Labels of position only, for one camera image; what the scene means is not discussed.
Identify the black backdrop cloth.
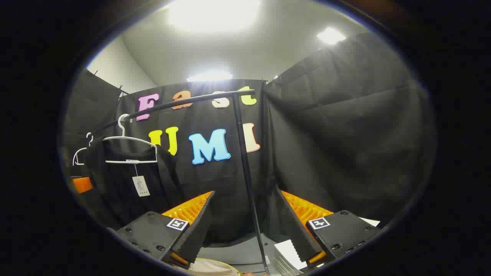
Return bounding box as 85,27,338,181
61,33,436,246

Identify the large ceiling light panel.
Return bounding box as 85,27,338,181
167,0,262,33

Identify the yellow rimmed laundry hamper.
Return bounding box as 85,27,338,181
184,258,243,276

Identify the black garment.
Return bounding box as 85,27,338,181
83,136,185,227

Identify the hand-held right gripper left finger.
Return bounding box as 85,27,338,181
114,190,216,270

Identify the long ceiling light panel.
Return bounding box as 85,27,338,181
186,71,234,82

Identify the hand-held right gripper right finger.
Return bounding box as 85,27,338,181
274,185,385,269

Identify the white flat board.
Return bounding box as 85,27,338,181
273,239,308,276

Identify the small ceiling light panel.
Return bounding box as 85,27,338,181
316,27,347,46

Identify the white clothes hanger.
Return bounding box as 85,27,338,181
72,132,95,166
101,114,159,164

